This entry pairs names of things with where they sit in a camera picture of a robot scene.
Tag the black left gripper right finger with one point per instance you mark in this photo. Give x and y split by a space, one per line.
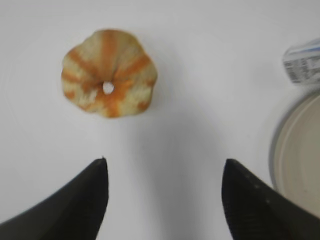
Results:
254 211

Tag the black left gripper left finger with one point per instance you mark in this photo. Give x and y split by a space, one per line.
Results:
74 212

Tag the white blue milk carton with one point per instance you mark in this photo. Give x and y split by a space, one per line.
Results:
302 63

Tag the beige round plate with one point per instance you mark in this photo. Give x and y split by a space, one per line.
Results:
294 159

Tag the striped ring-shaped bread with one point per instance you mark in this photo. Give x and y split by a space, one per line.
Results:
109 74

